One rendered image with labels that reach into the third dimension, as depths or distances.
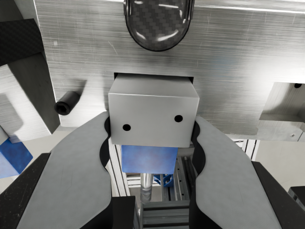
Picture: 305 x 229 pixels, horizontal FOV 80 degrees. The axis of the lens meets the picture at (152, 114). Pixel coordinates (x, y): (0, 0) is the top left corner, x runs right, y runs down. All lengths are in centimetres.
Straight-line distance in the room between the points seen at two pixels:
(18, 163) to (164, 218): 39
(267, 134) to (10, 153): 32
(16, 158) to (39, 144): 126
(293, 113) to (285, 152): 146
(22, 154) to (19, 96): 8
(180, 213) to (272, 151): 115
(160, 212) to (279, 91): 44
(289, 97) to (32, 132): 24
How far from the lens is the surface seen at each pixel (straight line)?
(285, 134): 32
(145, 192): 19
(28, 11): 24
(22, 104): 21
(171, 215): 55
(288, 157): 171
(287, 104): 20
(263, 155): 160
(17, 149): 25
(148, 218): 55
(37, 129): 22
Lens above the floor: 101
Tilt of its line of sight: 60 degrees down
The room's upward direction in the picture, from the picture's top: 179 degrees clockwise
